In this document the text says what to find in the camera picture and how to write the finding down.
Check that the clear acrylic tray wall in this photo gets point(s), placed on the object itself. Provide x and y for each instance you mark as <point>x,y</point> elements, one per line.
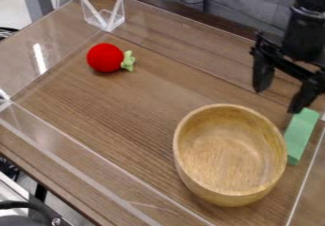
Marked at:
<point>91,132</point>

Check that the black camera stand base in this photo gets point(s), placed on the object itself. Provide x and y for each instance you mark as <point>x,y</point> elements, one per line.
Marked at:
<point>29,213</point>

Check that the green foam block stick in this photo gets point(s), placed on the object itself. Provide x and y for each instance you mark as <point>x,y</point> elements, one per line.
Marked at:
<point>298,134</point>

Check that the red plush strawberry toy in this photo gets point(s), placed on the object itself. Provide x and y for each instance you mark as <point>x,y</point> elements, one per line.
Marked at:
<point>106,58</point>

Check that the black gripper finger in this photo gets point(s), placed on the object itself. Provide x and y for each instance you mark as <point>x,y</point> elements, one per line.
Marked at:
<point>310,89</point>
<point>262,73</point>

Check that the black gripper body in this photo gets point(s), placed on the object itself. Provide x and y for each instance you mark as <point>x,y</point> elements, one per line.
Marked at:
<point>267,46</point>

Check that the clear acrylic corner bracket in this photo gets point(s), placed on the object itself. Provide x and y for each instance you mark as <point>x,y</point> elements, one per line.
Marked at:
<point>104,19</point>

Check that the brown wooden bowl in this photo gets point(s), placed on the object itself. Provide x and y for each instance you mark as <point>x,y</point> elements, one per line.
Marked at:
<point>230,154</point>

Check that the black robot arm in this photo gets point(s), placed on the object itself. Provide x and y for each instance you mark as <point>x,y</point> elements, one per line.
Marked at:
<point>298,55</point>

